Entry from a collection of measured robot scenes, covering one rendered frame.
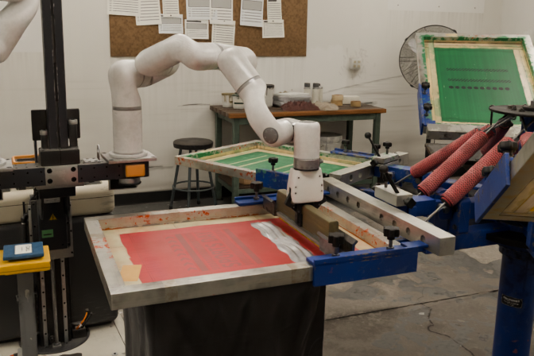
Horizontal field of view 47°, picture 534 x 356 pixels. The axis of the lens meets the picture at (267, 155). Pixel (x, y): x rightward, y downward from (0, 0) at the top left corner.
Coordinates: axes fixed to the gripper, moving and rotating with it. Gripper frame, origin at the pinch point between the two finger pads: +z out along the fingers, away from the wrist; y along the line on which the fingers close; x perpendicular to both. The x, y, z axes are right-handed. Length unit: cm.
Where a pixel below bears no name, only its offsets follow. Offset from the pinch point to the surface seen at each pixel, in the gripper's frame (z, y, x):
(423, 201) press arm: -2.1, -39.8, 2.6
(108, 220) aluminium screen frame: 3, 53, -26
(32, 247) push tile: 4, 75, -13
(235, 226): 5.8, 15.6, -17.2
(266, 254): 6.0, 15.7, 9.0
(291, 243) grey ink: 5.7, 6.1, 4.0
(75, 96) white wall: 0, 33, -380
